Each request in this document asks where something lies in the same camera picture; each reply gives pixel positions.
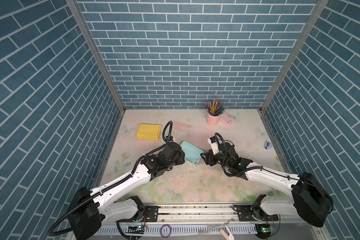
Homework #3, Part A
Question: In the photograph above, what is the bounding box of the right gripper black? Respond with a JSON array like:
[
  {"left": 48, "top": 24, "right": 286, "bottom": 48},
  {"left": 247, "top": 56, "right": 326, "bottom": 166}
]
[{"left": 199, "top": 148, "right": 232, "bottom": 170}]

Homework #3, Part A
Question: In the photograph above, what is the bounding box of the light blue paper box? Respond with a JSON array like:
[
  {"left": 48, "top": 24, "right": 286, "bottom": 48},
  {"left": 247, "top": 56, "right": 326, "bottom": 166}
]
[{"left": 180, "top": 141, "right": 204, "bottom": 166}]

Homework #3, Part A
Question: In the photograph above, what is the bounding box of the yellow paper box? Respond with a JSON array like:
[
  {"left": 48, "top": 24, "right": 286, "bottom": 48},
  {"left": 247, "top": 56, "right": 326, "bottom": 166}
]
[{"left": 136, "top": 124, "right": 161, "bottom": 141}]

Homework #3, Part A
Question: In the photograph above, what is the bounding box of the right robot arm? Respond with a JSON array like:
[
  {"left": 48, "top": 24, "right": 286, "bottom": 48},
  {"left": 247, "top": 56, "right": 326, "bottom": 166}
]
[{"left": 201, "top": 137, "right": 334, "bottom": 228}]

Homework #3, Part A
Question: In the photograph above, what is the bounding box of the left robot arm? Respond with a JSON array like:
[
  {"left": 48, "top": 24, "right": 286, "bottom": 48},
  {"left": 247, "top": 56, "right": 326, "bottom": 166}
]
[{"left": 67, "top": 142, "right": 185, "bottom": 240}]

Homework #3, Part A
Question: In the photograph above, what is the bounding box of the pink flat paper box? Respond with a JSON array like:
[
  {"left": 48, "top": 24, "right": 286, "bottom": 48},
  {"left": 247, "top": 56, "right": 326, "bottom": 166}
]
[{"left": 219, "top": 112, "right": 236, "bottom": 127}]

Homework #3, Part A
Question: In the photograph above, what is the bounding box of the pink metal pencil cup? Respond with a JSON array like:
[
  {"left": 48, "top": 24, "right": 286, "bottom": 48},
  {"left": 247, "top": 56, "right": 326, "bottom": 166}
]
[{"left": 206, "top": 115, "right": 220, "bottom": 126}]

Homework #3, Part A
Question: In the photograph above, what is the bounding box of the coloured pencils bundle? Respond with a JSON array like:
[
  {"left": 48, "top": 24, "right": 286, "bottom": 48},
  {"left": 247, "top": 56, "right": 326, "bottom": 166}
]
[{"left": 205, "top": 100, "right": 225, "bottom": 117}]

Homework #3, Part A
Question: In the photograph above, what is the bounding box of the white pink clip tool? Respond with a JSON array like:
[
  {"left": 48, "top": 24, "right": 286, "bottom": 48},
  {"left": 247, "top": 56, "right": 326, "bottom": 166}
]
[{"left": 219, "top": 225, "right": 235, "bottom": 240}]

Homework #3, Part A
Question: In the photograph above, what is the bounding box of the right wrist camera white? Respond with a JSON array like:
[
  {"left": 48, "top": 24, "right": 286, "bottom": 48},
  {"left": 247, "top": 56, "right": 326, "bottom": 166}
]
[{"left": 208, "top": 137, "right": 220, "bottom": 155}]

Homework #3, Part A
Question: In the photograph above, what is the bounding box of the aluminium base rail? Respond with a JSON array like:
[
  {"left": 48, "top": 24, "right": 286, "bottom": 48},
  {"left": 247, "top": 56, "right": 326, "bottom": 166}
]
[{"left": 87, "top": 204, "right": 327, "bottom": 240}]

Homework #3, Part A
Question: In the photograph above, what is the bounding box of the purple tape ring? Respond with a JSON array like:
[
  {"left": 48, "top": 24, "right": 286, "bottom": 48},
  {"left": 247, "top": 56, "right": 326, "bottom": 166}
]
[{"left": 159, "top": 224, "right": 173, "bottom": 239}]

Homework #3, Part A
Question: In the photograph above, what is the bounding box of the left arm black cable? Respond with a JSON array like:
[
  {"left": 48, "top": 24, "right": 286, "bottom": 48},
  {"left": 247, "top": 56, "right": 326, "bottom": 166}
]
[{"left": 47, "top": 120, "right": 174, "bottom": 237}]

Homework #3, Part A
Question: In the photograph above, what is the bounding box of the aluminium corner post left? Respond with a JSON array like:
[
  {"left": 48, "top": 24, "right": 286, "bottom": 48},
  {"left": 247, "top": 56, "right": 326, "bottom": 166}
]
[{"left": 66, "top": 0, "right": 125, "bottom": 114}]

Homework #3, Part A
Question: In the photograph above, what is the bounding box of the aluminium corner post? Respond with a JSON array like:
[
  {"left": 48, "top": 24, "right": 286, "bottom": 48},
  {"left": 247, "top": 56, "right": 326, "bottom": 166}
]
[
  {"left": 260, "top": 0, "right": 329, "bottom": 115},
  {"left": 66, "top": 0, "right": 125, "bottom": 114}
]

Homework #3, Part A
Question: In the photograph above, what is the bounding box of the aluminium corner post right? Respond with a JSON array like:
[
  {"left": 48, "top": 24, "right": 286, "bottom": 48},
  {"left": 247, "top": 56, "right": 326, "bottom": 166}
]
[{"left": 260, "top": 0, "right": 329, "bottom": 115}]

